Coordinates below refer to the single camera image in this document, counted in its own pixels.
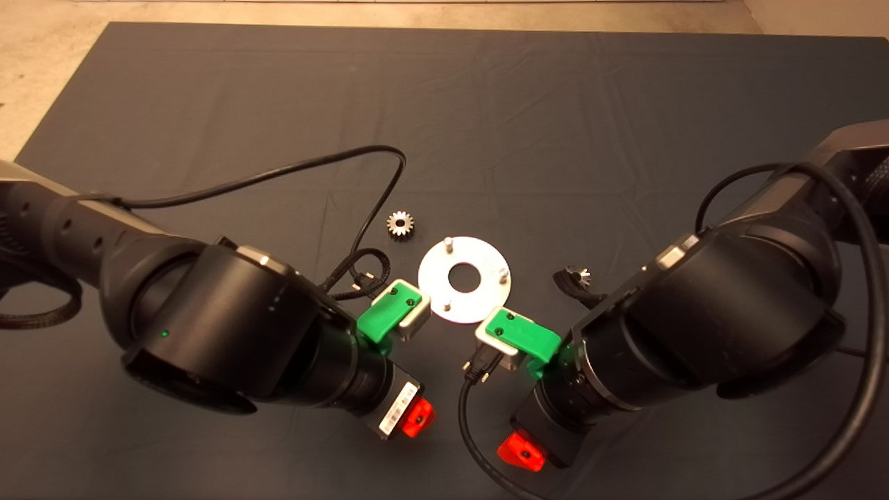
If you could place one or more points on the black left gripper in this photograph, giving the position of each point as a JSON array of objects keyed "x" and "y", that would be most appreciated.
[{"x": 392, "y": 410}]

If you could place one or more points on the green right camera mount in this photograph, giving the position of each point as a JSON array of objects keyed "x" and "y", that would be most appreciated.
[{"x": 521, "y": 333}]

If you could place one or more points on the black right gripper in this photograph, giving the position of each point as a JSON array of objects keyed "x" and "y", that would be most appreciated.
[{"x": 552, "y": 434}]

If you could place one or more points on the silver right camera box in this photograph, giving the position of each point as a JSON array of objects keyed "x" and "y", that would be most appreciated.
[{"x": 503, "y": 357}]

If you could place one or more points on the round metal carrier plate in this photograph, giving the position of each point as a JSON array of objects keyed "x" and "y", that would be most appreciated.
[{"x": 434, "y": 274}]

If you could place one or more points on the dark grey table cloth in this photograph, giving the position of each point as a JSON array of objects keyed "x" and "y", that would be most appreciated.
[{"x": 486, "y": 104}]

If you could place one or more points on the green left camera mount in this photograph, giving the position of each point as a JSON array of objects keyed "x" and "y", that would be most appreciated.
[{"x": 389, "y": 309}]

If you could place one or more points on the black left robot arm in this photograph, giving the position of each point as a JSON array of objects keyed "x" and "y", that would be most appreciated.
[{"x": 229, "y": 312}]

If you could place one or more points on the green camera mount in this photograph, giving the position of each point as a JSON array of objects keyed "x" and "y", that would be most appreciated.
[
  {"x": 521, "y": 333},
  {"x": 389, "y": 309}
]

